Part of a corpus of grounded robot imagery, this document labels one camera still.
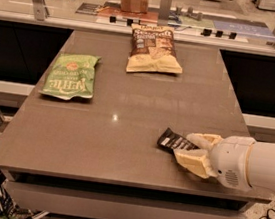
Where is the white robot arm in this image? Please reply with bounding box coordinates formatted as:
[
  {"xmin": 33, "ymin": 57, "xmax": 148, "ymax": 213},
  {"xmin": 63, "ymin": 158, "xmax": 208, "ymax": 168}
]
[{"xmin": 173, "ymin": 133, "xmax": 275, "ymax": 193}]

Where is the colourful floor mat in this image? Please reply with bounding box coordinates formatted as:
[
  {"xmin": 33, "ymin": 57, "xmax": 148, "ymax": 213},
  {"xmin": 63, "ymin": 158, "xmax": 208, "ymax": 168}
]
[{"xmin": 77, "ymin": 2, "xmax": 275, "ymax": 41}]

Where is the green kettle chip bag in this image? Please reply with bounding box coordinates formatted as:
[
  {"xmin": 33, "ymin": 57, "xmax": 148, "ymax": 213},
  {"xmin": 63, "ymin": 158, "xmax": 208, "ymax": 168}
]
[{"xmin": 40, "ymin": 53, "xmax": 100, "ymax": 100}]

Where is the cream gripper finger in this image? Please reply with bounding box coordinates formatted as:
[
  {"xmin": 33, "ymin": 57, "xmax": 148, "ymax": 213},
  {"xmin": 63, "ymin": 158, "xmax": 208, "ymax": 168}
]
[
  {"xmin": 173, "ymin": 149, "xmax": 218, "ymax": 179},
  {"xmin": 186, "ymin": 133, "xmax": 222, "ymax": 150}
]

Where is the black rxbar chocolate bar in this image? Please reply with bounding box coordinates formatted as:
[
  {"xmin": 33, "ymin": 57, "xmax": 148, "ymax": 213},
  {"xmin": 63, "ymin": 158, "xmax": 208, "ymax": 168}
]
[{"xmin": 157, "ymin": 128, "xmax": 198, "ymax": 151}]

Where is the middle metal glass bracket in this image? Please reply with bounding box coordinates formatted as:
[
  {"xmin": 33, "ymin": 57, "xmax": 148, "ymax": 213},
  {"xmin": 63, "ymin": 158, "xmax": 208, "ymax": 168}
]
[{"xmin": 157, "ymin": 0, "xmax": 172, "ymax": 26}]

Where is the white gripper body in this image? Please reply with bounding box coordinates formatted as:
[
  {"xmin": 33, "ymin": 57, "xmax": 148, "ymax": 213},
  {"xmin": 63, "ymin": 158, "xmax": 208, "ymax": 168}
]
[{"xmin": 209, "ymin": 136, "xmax": 255, "ymax": 191}]

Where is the brown chip bag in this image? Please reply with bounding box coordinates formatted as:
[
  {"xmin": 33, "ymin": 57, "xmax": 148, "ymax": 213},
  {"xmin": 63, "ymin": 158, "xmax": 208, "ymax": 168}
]
[{"xmin": 126, "ymin": 23, "xmax": 183, "ymax": 74}]

